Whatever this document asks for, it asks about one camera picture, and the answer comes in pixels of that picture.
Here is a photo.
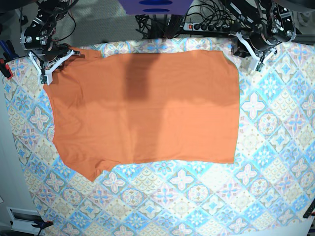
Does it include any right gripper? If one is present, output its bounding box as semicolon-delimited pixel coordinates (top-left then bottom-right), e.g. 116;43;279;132
34;43;69;63

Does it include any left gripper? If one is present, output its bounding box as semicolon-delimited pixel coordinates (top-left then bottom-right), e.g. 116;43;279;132
231;31;278;58

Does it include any orange T-shirt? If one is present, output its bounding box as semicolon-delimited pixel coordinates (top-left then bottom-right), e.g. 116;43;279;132
44;50;240;181

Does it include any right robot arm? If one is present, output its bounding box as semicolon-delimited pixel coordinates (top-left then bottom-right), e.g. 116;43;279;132
20;0;78;63

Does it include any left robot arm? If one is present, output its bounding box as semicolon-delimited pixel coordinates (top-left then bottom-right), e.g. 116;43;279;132
226;0;296;60

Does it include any red clamp left edge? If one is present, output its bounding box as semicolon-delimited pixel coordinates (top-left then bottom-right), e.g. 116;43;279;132
0;58;13;79

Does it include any white power strip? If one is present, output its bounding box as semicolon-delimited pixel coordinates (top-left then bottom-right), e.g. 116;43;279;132
182;22;230;33

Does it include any patterned tile tablecloth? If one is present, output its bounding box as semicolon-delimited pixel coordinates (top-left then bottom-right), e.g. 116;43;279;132
2;38;315;236

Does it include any blue clamp bottom left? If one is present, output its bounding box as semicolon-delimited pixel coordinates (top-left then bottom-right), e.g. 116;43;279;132
31;221;54;230

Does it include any black clamp right edge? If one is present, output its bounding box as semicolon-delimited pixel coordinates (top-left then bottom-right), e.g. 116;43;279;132
303;201;315;219

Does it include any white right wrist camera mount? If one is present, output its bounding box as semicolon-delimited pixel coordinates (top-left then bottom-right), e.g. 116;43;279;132
28;50;80;85

